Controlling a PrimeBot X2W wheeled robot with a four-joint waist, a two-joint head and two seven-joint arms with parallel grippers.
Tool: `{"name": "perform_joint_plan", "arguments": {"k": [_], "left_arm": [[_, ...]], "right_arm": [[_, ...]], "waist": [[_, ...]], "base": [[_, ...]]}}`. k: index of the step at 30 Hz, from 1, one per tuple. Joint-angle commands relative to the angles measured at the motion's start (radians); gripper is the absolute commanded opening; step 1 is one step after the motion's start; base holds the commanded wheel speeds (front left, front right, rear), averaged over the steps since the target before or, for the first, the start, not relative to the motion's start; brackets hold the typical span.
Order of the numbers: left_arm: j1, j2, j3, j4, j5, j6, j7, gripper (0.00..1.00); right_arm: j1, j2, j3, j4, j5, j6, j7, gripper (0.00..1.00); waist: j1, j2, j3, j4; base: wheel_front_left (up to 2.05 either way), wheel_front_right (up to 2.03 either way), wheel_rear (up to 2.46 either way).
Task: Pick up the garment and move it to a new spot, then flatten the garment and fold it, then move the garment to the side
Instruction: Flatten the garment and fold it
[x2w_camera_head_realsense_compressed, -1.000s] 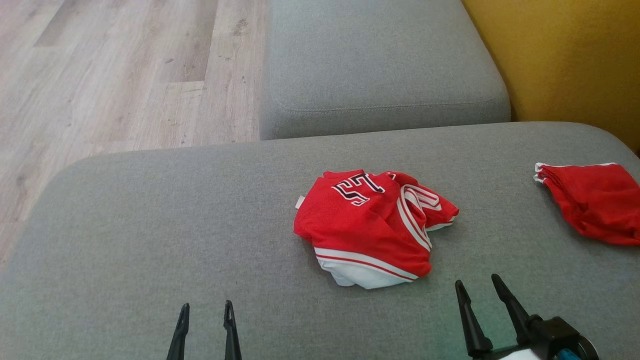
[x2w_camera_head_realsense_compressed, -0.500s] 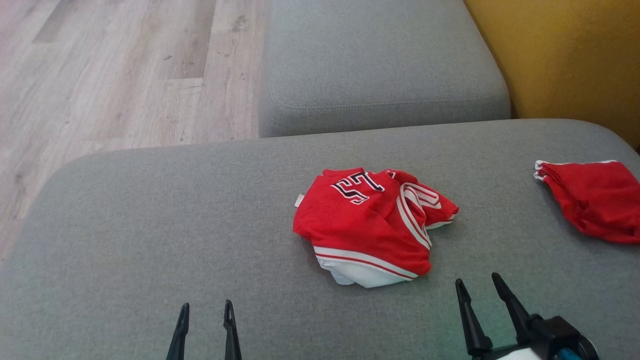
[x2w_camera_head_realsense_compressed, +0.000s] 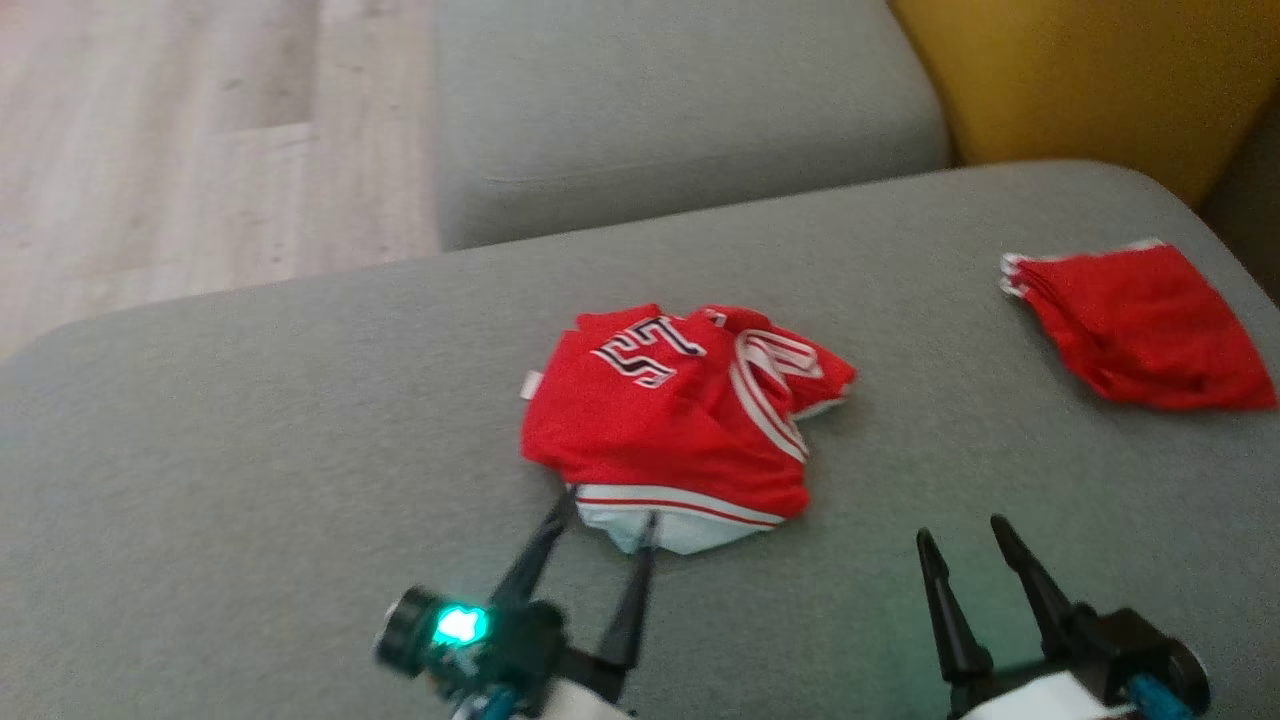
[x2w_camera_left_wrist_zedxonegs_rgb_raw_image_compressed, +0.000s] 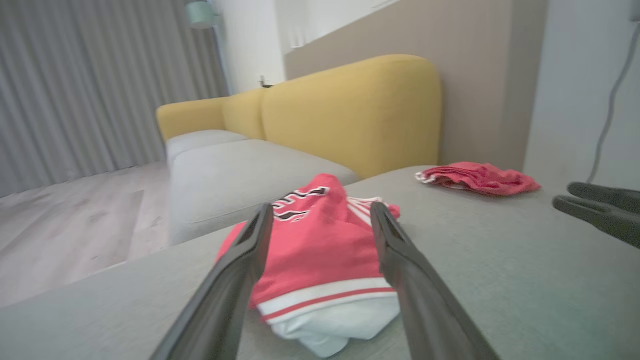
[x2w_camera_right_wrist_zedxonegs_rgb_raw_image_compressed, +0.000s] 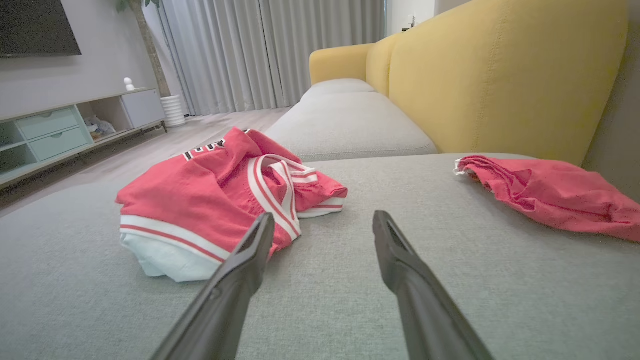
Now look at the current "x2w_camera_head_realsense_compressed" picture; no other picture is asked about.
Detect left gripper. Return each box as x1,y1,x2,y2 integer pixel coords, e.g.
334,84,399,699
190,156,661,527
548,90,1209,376
374,484,662,720

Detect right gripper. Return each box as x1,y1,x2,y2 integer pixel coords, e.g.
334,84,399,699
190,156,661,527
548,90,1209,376
915,513,1213,720

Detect red basketball jersey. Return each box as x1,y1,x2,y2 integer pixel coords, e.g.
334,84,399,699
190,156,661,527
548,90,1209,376
519,302,859,557

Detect red shorts with white stripe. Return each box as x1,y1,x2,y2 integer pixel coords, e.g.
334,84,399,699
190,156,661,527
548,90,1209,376
999,237,1279,414

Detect grey sofa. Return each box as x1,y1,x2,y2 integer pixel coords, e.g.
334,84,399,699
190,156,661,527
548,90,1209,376
0,160,1280,720

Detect grey sofa cushion with seam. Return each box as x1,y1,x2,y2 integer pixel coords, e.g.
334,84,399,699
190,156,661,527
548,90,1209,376
430,0,952,252

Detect yellow cushion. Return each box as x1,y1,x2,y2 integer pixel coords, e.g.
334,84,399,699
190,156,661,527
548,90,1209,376
888,0,1280,211

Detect teal cable of left gripper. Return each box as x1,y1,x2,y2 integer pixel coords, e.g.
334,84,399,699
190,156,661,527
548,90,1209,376
448,678,523,720

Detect teal cable of gripper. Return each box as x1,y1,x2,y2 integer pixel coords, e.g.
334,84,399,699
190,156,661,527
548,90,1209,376
448,678,523,720
1124,671,1199,720

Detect teal cable of right gripper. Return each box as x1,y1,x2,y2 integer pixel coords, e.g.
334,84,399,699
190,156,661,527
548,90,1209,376
1124,671,1199,720

